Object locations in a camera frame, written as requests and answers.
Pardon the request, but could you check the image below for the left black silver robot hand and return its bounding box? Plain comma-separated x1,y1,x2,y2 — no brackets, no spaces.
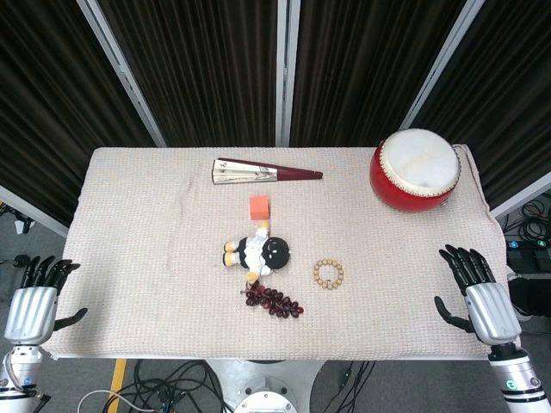
3,255,89,346

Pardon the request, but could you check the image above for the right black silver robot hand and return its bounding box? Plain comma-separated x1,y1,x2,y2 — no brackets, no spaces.
433,244,523,346

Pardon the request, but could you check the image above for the wooden bead bracelet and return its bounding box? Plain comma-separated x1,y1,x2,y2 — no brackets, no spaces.
313,258,346,290

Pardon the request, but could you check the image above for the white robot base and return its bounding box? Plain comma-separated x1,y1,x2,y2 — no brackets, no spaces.
205,359,329,413

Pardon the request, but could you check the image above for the black bag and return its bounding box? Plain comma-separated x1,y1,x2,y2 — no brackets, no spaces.
507,276,551,323

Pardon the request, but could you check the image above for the beige waffle-weave tablecloth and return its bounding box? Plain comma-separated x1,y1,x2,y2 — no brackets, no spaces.
44,145,523,361

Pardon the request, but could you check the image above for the red drum with white skin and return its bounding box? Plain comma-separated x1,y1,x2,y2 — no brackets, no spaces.
368,127,463,214

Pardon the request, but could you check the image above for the dark pleated curtain panel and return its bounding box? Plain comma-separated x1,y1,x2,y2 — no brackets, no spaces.
290,0,468,148
412,0,551,210
97,0,280,148
0,0,157,227

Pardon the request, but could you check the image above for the dark red plastic grape bunch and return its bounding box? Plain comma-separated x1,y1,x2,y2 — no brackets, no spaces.
238,279,305,321

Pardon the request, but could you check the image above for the black white plush doll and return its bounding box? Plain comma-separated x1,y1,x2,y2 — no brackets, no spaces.
221,219,292,283

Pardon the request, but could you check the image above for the orange foam block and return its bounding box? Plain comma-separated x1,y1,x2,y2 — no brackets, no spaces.
248,194,271,222

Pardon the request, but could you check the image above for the black coiled cable pile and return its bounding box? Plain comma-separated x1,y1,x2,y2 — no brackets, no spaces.
502,198,551,243

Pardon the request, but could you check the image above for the silver aluminium frame rail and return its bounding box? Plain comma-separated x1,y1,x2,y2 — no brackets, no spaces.
0,183,71,238
490,170,551,219

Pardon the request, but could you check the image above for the white floor cable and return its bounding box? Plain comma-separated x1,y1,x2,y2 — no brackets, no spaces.
77,389,143,413

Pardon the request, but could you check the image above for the black floor cable bundle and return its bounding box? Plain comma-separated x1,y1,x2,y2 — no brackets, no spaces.
77,359,236,413

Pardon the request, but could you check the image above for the silver aluminium frame post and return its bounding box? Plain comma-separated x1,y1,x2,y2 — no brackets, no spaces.
275,0,301,148
76,0,168,148
399,0,488,131

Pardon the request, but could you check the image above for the folded paper fan maroon handle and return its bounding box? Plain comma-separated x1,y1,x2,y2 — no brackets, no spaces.
210,157,325,187

